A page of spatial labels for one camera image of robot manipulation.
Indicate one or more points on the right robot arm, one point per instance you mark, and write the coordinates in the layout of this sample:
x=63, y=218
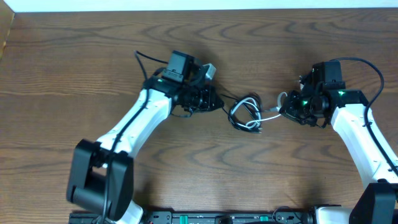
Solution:
x=323, y=95

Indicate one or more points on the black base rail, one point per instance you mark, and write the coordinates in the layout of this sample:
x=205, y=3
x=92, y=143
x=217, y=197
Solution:
x=217, y=217

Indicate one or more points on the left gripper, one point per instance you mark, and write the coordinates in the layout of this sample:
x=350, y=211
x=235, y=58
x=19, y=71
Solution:
x=207, y=99

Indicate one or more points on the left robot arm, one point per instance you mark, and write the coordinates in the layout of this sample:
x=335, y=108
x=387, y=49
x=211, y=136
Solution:
x=101, y=175

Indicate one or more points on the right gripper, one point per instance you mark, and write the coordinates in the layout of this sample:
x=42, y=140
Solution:
x=288, y=109

